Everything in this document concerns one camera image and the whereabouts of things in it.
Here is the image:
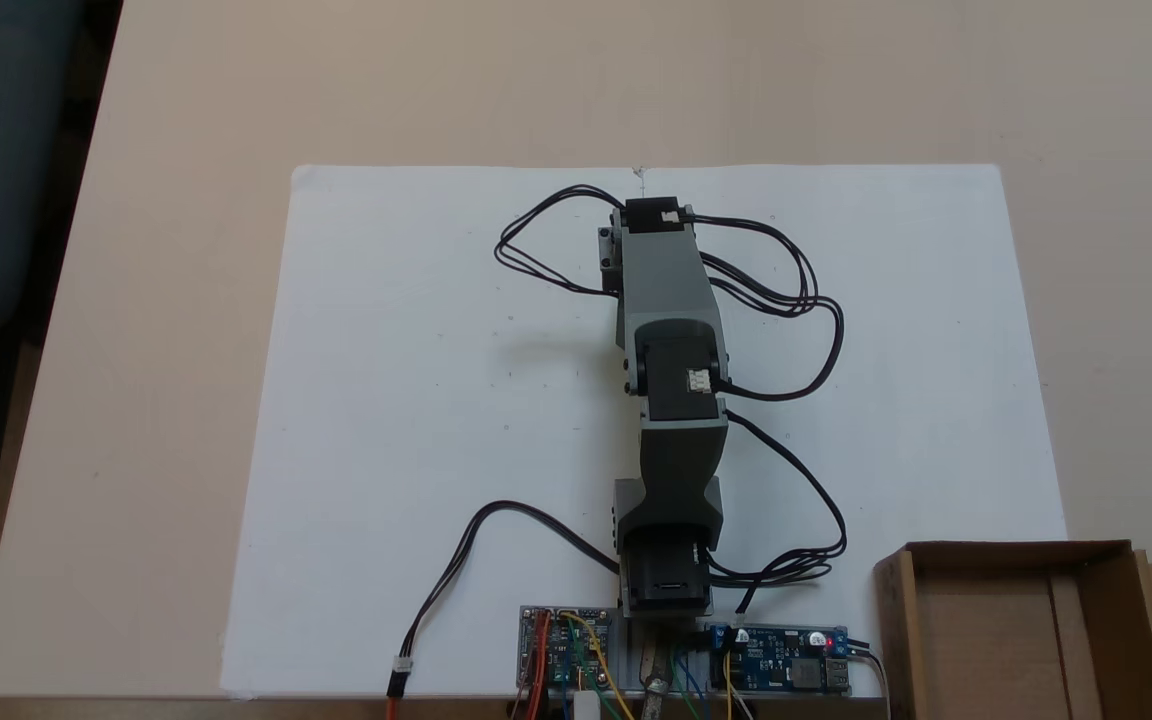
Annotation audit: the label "blue circuit board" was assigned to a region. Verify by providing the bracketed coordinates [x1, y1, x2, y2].
[704, 624, 853, 697]

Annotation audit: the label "brown cardboard box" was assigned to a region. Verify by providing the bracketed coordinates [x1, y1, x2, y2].
[873, 540, 1152, 720]

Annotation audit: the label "black gripper servo cable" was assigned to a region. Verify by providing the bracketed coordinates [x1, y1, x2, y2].
[492, 184, 629, 298]

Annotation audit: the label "black wrist servo cable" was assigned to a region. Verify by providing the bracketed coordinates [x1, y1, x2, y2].
[686, 213, 846, 403]

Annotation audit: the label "black elbow servo cable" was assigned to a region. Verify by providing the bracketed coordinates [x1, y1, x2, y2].
[706, 408, 849, 615]

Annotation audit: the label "yellow wire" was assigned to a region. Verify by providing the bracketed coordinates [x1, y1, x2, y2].
[558, 610, 635, 720]

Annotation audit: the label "red wires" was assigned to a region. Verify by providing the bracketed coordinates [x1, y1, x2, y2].
[522, 612, 550, 720]

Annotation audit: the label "black cable with white connector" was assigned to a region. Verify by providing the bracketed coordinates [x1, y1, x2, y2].
[385, 499, 623, 720]

